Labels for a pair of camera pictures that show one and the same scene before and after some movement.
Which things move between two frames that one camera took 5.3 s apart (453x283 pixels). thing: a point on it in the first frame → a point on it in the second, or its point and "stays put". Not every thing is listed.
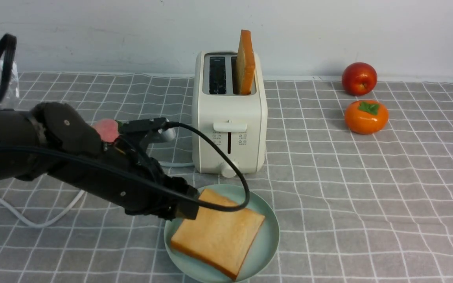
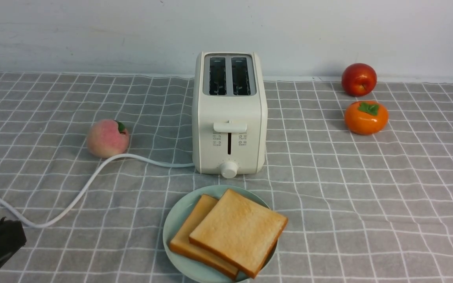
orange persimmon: (366, 117) stays put
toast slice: (245, 65) → (239, 233)
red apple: (359, 79) stays put
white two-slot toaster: (237, 123) stays put
